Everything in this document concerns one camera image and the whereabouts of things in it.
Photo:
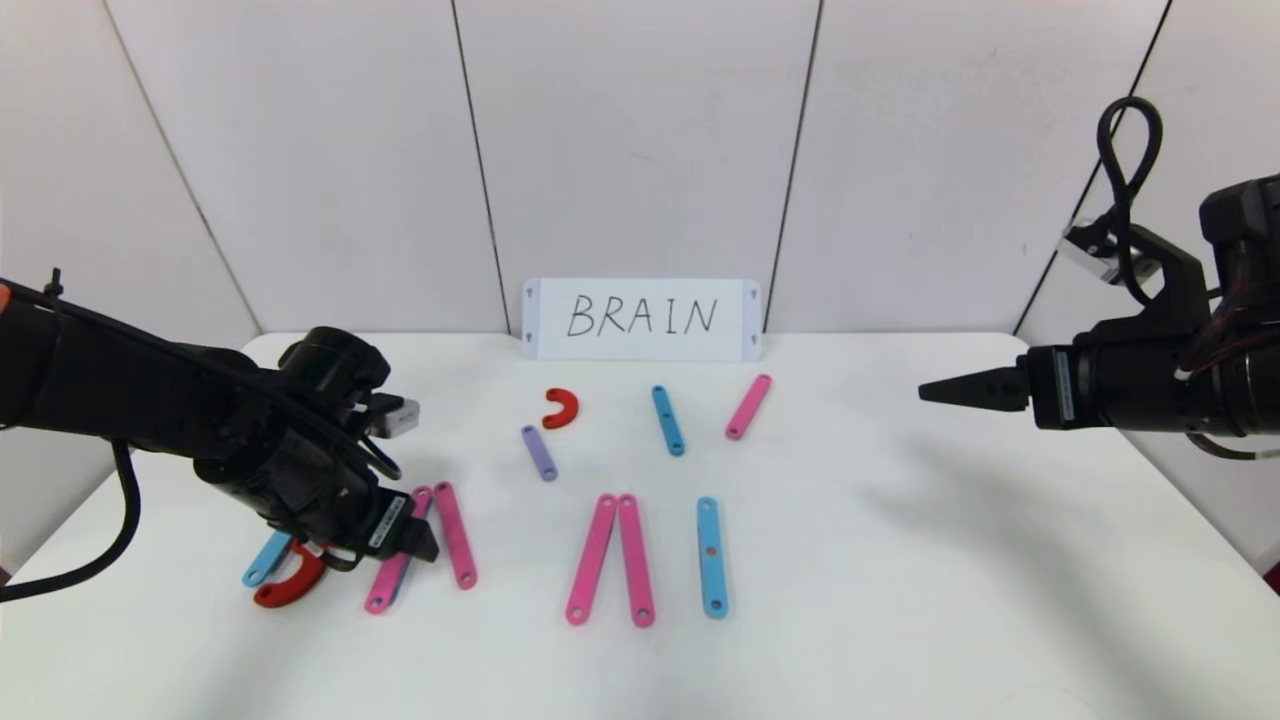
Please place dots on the long deep pink bar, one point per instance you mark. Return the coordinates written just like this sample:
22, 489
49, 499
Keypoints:
636, 562
459, 547

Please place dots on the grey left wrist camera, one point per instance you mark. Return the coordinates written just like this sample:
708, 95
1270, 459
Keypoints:
398, 415

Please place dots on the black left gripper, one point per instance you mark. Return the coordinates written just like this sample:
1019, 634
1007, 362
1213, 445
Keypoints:
389, 524

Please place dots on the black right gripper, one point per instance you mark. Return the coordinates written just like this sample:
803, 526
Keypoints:
1056, 387

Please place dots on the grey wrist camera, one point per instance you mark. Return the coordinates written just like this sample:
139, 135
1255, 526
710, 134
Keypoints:
398, 415
1085, 248

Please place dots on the white BRAIN sign card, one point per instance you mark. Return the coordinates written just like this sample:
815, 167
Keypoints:
560, 344

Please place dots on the black and orange left arm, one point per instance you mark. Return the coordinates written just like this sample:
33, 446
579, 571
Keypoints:
120, 390

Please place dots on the short blue bar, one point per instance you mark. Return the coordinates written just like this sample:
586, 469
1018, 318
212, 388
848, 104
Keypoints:
668, 421

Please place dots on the long light pink bar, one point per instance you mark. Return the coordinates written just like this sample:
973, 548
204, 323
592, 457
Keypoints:
592, 560
385, 587

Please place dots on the small red curved piece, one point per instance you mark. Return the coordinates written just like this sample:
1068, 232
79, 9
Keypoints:
572, 403

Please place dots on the large red curved piece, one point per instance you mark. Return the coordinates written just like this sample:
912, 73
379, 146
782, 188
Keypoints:
290, 592

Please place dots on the short purple bar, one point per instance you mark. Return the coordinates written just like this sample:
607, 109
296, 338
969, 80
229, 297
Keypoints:
540, 454

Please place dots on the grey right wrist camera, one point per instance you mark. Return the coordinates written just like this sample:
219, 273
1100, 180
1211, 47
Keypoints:
1085, 248

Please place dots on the black right camera bracket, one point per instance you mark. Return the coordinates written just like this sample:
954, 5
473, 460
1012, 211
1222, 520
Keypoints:
1170, 280

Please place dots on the short pink bar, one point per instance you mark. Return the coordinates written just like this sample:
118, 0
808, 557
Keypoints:
748, 407

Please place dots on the long light blue bar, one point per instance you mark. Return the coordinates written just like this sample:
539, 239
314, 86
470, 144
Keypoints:
712, 580
265, 562

